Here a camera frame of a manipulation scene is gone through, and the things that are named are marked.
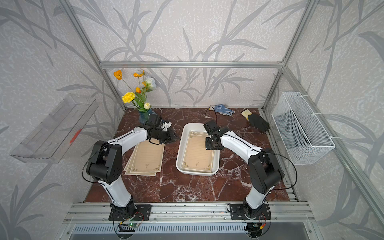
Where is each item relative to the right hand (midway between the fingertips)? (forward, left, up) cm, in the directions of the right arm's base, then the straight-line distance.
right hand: (210, 144), depth 90 cm
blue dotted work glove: (+38, -11, -8) cm, 40 cm away
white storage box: (+11, +17, -1) cm, 20 cm away
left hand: (+3, +20, +3) cm, 20 cm away
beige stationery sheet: (-5, +39, -7) cm, 40 cm away
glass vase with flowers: (+23, +44, +19) cm, 54 cm away
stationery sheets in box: (-5, +9, -8) cm, 13 cm away
